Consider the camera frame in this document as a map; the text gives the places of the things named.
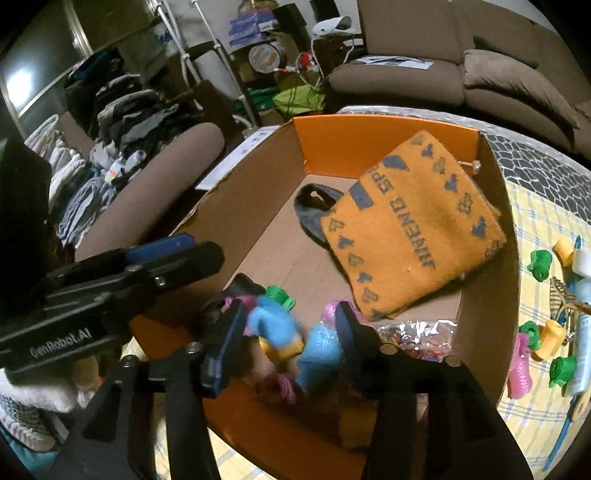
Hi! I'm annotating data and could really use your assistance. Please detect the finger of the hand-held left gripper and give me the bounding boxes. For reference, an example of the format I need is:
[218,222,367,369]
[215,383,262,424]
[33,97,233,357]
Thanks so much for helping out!
[134,240,226,301]
[122,232,195,265]

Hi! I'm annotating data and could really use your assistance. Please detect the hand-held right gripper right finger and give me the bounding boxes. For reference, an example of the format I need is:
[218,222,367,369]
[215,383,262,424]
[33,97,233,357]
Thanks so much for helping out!
[333,299,536,480]

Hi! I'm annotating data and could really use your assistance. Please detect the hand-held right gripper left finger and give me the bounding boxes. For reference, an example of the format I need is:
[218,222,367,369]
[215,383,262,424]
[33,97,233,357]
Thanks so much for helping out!
[51,299,250,480]

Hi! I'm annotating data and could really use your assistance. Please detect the pink hair roller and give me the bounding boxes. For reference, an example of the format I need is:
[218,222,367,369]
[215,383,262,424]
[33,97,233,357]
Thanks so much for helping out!
[321,301,361,330]
[257,371,297,404]

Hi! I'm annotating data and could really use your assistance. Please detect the light blue hair roller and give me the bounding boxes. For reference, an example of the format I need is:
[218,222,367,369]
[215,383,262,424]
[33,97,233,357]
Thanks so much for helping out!
[247,295,305,358]
[295,323,345,393]

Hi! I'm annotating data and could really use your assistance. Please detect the yellow hair roller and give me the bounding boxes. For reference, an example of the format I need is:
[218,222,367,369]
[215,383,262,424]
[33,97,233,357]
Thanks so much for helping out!
[339,406,379,450]
[261,339,305,363]

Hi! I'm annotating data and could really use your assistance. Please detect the green hair roller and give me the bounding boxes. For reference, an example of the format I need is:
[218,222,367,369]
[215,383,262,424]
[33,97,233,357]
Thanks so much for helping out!
[264,285,296,311]

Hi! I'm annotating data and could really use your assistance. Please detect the orange cardboard box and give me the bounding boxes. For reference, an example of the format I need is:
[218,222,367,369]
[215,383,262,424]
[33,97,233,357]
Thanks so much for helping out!
[74,114,522,480]

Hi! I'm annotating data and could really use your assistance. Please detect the brown chair armrest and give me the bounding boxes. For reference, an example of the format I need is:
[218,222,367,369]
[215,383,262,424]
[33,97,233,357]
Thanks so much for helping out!
[74,122,227,259]

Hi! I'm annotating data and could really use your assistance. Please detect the clear plastic wrapper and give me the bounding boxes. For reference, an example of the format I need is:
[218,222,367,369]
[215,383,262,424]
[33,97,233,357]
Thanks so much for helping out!
[374,320,458,365]

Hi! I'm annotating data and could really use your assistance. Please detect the white knit cloth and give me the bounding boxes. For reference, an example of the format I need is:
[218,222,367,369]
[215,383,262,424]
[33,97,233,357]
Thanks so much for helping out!
[0,369,79,453]

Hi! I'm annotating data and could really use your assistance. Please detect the pile of clothes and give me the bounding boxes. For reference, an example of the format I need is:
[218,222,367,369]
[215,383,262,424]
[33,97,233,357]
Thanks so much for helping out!
[23,51,195,250]

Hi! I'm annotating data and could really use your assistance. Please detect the dark grey sock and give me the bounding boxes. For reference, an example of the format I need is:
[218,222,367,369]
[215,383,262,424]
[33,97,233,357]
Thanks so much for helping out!
[294,184,345,252]

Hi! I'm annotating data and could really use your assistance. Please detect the metal stand pole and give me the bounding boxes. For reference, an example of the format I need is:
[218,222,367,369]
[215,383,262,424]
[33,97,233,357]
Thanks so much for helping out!
[191,0,259,130]

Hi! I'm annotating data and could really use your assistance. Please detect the green bag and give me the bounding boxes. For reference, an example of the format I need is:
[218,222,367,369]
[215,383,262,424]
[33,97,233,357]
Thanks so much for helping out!
[272,85,326,116]

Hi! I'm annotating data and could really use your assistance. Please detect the round printed tin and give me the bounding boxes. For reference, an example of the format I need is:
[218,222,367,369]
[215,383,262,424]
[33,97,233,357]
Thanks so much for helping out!
[248,42,284,72]

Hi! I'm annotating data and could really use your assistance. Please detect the gold hair clip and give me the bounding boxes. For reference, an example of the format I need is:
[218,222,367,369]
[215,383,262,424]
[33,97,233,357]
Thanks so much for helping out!
[549,277,591,324]

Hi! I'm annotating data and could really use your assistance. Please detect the white tube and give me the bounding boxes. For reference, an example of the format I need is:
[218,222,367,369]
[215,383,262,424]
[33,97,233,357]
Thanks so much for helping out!
[566,314,591,398]

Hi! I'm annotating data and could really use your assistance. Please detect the stack of blue cartons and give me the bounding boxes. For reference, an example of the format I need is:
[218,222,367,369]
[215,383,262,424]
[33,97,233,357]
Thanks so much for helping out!
[228,11,275,47]

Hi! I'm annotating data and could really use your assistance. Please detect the blue comb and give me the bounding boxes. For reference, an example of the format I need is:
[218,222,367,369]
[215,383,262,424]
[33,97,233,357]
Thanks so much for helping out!
[540,392,591,472]

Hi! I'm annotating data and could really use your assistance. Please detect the white handheld appliance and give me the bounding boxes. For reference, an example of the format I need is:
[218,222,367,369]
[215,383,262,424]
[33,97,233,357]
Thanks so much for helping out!
[312,15,354,37]

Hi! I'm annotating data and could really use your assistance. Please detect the printed papers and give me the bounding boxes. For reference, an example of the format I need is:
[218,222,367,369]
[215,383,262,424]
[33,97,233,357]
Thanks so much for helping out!
[355,54,435,71]

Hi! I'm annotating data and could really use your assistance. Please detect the large brown cushion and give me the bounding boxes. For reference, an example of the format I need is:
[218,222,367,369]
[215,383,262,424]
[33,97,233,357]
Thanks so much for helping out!
[463,48,581,144]

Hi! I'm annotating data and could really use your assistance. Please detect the brown sofa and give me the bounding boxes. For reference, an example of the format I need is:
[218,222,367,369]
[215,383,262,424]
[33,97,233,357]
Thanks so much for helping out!
[328,0,591,162]

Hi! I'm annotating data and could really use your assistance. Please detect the small brown cushion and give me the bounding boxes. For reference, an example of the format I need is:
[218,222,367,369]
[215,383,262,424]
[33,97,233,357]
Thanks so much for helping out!
[573,99,591,153]

